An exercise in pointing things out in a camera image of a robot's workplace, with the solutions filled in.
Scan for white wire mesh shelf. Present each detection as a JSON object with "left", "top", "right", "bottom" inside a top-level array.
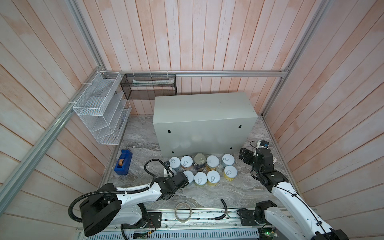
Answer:
[{"left": 73, "top": 72, "right": 132, "bottom": 145}]

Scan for yellow can back row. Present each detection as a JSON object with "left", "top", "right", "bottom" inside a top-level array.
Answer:
[{"left": 206, "top": 155, "right": 220, "bottom": 171}]

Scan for blue can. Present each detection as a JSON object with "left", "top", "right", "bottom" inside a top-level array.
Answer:
[{"left": 183, "top": 170, "right": 195, "bottom": 185}]

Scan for teal labelled can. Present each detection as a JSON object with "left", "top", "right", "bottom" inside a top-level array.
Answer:
[{"left": 169, "top": 157, "right": 181, "bottom": 172}]

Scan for horizontal aluminium wall rail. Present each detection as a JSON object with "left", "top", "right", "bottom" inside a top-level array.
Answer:
[{"left": 118, "top": 70, "right": 287, "bottom": 78}]

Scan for black mesh basket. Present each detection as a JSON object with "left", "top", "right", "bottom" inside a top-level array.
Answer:
[{"left": 120, "top": 73, "right": 178, "bottom": 101}]

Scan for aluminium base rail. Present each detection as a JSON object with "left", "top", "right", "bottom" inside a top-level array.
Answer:
[{"left": 74, "top": 206, "right": 301, "bottom": 240}]

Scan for grey metal cabinet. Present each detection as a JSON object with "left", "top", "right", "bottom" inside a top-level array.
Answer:
[{"left": 153, "top": 92, "right": 258, "bottom": 158}]

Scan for green can front middle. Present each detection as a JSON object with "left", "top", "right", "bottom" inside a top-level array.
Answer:
[{"left": 194, "top": 172, "right": 208, "bottom": 187}]

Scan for yellow labelled can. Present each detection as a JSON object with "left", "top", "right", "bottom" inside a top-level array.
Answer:
[{"left": 224, "top": 166, "right": 238, "bottom": 182}]

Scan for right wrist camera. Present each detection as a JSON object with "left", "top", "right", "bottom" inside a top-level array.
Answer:
[{"left": 254, "top": 141, "right": 269, "bottom": 156}]

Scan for black pliers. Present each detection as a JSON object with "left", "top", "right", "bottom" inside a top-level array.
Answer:
[{"left": 214, "top": 199, "right": 230, "bottom": 221}]

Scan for blue tape dispenser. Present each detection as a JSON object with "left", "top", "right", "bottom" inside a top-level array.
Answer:
[{"left": 114, "top": 150, "right": 133, "bottom": 175}]

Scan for coiled wire ring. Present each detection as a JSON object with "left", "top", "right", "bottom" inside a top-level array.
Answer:
[{"left": 174, "top": 202, "right": 193, "bottom": 223}]

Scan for yellow can front right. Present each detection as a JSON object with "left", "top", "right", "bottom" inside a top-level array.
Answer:
[{"left": 207, "top": 170, "right": 221, "bottom": 187}]

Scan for pink labelled can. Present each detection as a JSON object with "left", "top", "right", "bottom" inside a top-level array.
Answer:
[{"left": 222, "top": 154, "right": 235, "bottom": 168}]

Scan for open-top dark metal can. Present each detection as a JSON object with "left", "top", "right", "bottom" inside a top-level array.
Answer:
[{"left": 194, "top": 153, "right": 206, "bottom": 172}]

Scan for left aluminium wall rail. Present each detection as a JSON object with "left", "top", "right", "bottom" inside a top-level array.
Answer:
[{"left": 1, "top": 66, "right": 105, "bottom": 215}]

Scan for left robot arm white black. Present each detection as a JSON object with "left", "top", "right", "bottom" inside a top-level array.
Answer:
[{"left": 68, "top": 159, "right": 189, "bottom": 237}]

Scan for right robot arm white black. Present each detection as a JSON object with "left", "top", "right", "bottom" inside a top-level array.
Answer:
[{"left": 239, "top": 148, "right": 348, "bottom": 240}]

